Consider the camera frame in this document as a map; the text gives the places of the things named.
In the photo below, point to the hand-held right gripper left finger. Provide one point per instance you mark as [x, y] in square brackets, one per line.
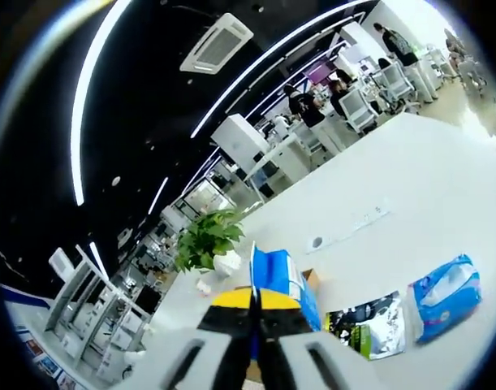
[199, 357]

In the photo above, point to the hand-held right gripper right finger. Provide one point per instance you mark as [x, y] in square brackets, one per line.
[296, 357]

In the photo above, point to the black silver soft packet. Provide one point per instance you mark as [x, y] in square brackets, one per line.
[369, 325]

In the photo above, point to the brown cardboard shoe box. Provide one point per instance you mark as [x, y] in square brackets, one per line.
[310, 277]

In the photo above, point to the blue wet wipes pack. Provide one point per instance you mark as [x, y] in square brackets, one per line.
[276, 272]

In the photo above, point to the blue translucent tissue pack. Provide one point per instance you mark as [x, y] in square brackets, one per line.
[446, 300]

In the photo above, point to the white paper cup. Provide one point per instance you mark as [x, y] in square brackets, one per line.
[203, 285]

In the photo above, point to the grey metal shelf rack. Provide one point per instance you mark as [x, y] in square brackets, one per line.
[97, 308]

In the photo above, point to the green potted plant white pot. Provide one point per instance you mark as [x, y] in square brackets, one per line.
[207, 243]

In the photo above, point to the white table outlet panel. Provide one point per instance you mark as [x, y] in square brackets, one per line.
[345, 227]

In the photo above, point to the white office desk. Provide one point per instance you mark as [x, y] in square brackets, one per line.
[284, 158]

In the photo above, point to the white office chair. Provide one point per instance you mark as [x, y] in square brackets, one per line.
[359, 109]
[393, 81]

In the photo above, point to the short ceiling light strip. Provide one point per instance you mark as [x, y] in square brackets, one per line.
[80, 122]

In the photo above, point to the long curved ceiling light strip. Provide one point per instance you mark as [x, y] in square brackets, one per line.
[272, 53]

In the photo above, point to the white ceiling air conditioner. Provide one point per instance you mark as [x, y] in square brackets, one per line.
[217, 42]

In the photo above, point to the wall posters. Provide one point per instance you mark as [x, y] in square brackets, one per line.
[44, 359]

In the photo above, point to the purple wall screen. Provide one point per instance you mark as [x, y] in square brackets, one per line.
[320, 71]

